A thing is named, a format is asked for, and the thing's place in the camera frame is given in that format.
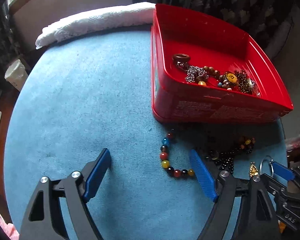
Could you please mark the blue tablecloth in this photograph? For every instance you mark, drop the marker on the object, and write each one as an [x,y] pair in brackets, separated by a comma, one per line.
[90,105]

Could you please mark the gold pendant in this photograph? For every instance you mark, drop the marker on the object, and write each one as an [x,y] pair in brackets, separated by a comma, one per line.
[253,170]

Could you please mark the pink cloth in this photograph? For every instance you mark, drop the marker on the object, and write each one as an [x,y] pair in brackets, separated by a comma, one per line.
[7,230]

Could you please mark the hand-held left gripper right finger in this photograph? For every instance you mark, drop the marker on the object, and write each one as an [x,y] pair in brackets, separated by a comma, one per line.
[203,177]

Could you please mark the silver bangle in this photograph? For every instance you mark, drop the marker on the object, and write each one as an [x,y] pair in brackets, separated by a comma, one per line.
[262,163]

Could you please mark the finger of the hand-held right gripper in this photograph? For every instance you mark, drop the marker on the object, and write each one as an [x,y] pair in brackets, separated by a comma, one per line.
[282,170]
[271,182]

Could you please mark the red plastic tray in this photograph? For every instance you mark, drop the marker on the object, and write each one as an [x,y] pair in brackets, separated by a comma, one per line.
[202,37]

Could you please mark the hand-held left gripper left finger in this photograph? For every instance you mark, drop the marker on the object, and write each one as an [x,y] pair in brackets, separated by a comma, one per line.
[97,175]

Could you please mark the white lace towel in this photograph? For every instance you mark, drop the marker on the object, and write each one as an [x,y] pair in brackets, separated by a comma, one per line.
[90,22]

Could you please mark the white pink plastic bag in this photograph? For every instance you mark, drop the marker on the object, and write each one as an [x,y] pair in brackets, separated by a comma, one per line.
[298,143]

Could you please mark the dark floral side curtain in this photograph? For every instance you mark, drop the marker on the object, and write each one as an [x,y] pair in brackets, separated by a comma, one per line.
[2,37]

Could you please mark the white waste bin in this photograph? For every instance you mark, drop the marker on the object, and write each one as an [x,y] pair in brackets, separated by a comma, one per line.
[15,75]

